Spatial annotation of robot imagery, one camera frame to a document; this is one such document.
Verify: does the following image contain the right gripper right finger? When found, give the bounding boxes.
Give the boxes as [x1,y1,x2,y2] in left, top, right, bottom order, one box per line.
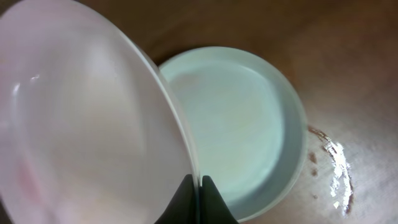
[200,175,238,224]

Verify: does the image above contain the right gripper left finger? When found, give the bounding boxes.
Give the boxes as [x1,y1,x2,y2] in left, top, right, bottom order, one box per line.
[155,174,197,224]

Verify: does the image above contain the pale green plate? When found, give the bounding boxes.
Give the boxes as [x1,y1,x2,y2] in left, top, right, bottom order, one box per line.
[159,47,307,222]

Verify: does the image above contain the pink plate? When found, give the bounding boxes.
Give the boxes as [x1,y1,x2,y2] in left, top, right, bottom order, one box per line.
[1,1,196,223]

